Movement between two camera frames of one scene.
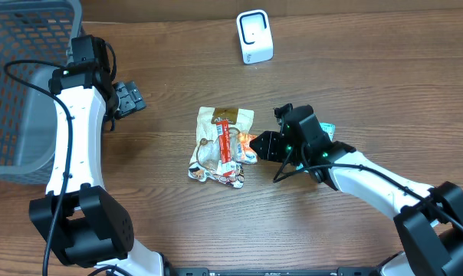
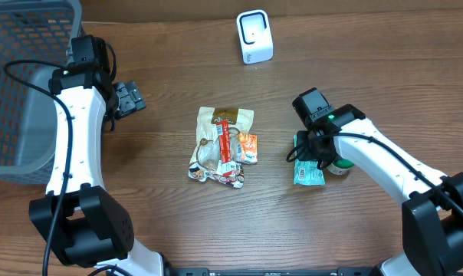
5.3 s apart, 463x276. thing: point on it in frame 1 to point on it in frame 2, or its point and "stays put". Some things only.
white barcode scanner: x=255 y=36 stays put
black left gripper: x=128 y=98 stays put
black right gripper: x=276 y=145 to x=316 y=152
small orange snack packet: x=245 y=153 stays put
